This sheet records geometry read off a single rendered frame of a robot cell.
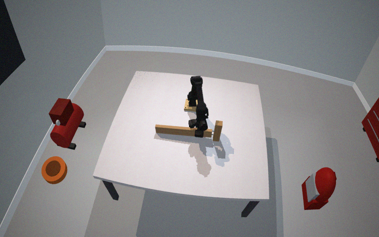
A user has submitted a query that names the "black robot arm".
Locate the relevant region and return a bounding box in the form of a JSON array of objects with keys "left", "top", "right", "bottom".
[{"left": 187, "top": 76, "right": 209, "bottom": 131}]

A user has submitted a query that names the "wooden rail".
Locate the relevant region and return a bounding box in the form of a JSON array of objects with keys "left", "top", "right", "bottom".
[{"left": 155, "top": 124, "right": 214, "bottom": 138}]

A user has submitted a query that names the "wooden post with slot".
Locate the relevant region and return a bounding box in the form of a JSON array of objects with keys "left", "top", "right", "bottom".
[{"left": 212, "top": 120, "right": 223, "bottom": 142}]

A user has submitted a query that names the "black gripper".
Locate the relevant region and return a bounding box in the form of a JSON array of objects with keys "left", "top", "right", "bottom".
[{"left": 195, "top": 121, "right": 204, "bottom": 138}]

